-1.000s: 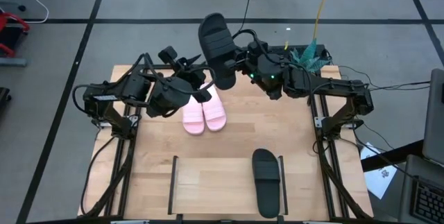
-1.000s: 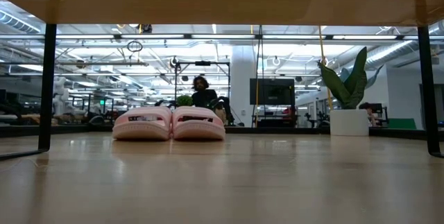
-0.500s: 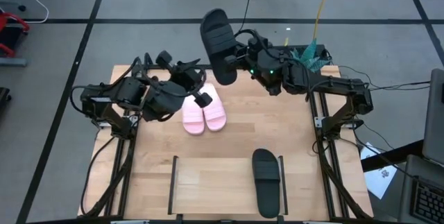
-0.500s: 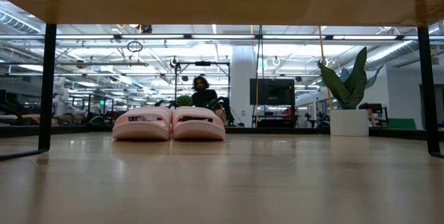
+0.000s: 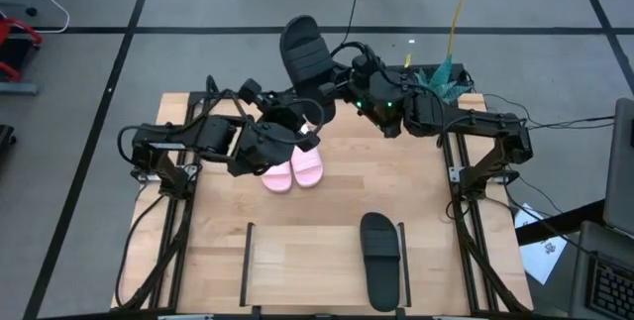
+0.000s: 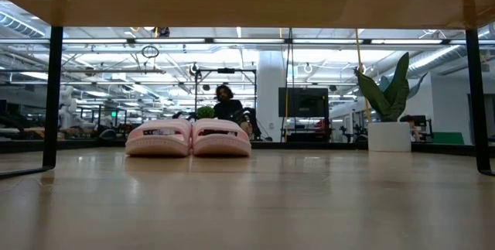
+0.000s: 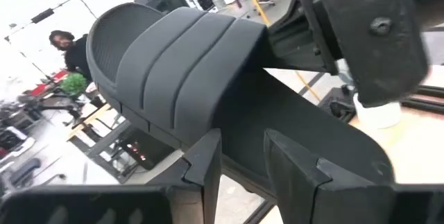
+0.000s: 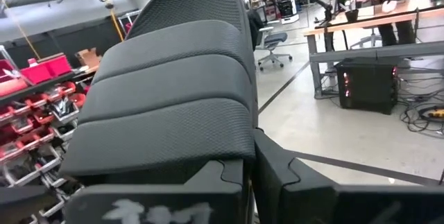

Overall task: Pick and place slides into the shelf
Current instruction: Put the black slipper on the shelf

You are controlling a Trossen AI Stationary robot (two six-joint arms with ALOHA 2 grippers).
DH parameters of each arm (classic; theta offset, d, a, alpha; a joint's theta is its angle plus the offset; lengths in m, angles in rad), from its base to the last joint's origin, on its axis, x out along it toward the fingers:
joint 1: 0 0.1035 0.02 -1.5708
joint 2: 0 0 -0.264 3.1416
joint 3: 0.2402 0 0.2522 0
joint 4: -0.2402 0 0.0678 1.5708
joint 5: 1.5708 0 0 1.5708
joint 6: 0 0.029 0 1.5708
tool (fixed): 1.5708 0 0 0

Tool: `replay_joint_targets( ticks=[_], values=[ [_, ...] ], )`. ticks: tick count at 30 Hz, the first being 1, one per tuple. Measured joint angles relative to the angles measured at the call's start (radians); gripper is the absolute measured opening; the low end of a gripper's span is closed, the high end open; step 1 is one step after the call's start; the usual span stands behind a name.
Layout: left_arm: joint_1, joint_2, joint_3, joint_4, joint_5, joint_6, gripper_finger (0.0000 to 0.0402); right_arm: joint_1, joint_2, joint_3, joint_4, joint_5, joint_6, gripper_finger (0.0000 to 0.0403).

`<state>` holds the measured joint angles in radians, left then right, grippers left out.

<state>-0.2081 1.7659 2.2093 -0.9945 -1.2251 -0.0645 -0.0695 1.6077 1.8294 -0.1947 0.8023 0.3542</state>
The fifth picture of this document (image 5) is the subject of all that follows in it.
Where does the black aluminium table frame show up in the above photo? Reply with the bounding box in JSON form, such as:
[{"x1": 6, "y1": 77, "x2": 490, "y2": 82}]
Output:
[{"x1": 113, "y1": 74, "x2": 534, "y2": 314}]

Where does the yellow hanging cable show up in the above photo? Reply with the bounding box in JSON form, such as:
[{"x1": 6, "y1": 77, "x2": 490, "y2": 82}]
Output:
[{"x1": 446, "y1": 0, "x2": 478, "y2": 58}]

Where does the wooden shelf with black legs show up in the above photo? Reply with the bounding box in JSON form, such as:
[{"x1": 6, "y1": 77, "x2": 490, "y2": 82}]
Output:
[{"x1": 239, "y1": 220, "x2": 413, "y2": 309}]

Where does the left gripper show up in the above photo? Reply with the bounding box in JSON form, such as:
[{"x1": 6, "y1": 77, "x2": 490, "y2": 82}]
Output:
[{"x1": 228, "y1": 77, "x2": 322, "y2": 178}]

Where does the grey laptop lid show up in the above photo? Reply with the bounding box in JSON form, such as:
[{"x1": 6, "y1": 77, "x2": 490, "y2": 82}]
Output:
[{"x1": 601, "y1": 96, "x2": 634, "y2": 240}]

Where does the pink slide sandal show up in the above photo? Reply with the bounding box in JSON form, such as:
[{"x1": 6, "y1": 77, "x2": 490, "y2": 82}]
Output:
[
  {"x1": 261, "y1": 159, "x2": 294, "y2": 194},
  {"x1": 289, "y1": 122, "x2": 325, "y2": 189}
]

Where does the black hanging cable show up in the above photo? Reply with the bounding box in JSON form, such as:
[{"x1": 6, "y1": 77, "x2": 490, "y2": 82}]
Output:
[{"x1": 315, "y1": 0, "x2": 381, "y2": 47}]

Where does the grey laptop with keyboard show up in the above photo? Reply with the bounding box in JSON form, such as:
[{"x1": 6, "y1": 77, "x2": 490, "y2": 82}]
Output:
[{"x1": 568, "y1": 220, "x2": 634, "y2": 320}]

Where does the thin black cable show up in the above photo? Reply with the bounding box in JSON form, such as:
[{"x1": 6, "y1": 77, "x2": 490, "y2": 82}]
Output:
[{"x1": 482, "y1": 92, "x2": 616, "y2": 132}]

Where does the white paper sheet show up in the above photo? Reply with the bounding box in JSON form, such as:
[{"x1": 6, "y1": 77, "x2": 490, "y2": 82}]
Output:
[{"x1": 513, "y1": 202, "x2": 569, "y2": 286}]

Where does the silver mounting bracket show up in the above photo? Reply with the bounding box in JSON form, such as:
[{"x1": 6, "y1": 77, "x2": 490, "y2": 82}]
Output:
[{"x1": 448, "y1": 165, "x2": 473, "y2": 185}]

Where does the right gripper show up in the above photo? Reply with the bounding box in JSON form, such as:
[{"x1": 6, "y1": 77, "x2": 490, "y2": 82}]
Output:
[{"x1": 319, "y1": 54, "x2": 415, "y2": 139}]

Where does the black slide sandal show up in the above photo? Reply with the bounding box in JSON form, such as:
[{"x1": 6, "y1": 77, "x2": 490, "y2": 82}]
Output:
[
  {"x1": 359, "y1": 211, "x2": 402, "y2": 313},
  {"x1": 278, "y1": 14, "x2": 344, "y2": 126}
]

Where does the snake plant in white pot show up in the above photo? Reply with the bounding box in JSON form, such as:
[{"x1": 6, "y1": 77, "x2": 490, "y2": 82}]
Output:
[{"x1": 413, "y1": 54, "x2": 476, "y2": 105}]

